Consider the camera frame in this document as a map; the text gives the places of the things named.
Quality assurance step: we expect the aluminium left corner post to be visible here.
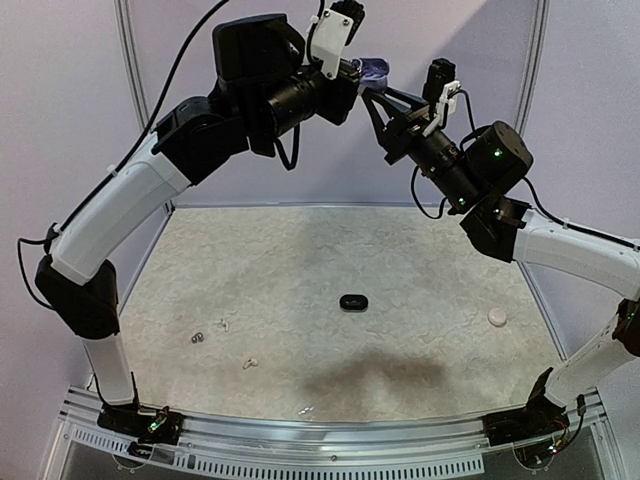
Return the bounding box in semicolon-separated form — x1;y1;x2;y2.
113;0;174;214

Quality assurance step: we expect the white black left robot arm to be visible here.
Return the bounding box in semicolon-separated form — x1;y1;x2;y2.
35;8;360;434

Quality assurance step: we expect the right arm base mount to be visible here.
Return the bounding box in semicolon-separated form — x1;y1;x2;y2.
481;395;570;446

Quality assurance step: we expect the aluminium right corner post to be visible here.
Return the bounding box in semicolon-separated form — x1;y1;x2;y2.
515;0;550;136

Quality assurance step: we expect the purple silver earbud upper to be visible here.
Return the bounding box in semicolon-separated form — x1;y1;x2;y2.
191;332;204;344

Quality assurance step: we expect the aluminium front rail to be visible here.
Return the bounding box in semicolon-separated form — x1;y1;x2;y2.
46;387;620;479

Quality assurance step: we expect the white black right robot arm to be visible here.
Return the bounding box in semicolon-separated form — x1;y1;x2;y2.
362;88;639;436

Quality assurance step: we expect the white stem earbud lower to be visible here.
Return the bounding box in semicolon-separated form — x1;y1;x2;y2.
243;358;259;370

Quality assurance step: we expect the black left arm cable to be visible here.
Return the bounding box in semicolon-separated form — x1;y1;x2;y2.
17;0;231;309

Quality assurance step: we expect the black earbud charging case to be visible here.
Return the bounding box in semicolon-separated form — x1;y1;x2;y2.
339;294;369;312

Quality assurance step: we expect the blue-grey oval charging case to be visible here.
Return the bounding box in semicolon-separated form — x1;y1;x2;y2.
350;57;390;93

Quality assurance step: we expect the pink round charging case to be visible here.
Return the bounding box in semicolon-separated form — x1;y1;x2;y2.
487;307;508;328

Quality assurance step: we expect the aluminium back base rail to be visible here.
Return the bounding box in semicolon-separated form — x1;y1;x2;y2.
171;200;415;209

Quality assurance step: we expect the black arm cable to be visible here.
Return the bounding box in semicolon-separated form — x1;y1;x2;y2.
409;89;640;251
17;0;231;309

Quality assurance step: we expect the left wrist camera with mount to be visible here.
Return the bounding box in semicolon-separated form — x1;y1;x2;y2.
305;0;366;81

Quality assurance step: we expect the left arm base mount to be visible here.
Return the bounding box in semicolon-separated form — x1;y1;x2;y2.
97;404;186;445

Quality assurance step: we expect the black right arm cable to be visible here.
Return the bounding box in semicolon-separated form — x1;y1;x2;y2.
409;89;640;251

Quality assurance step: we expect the aluminium corner post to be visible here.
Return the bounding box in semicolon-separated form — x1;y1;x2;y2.
515;0;550;136
113;0;174;214

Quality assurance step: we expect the perforated white front panel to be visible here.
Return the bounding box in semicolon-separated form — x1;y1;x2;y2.
61;426;485;479

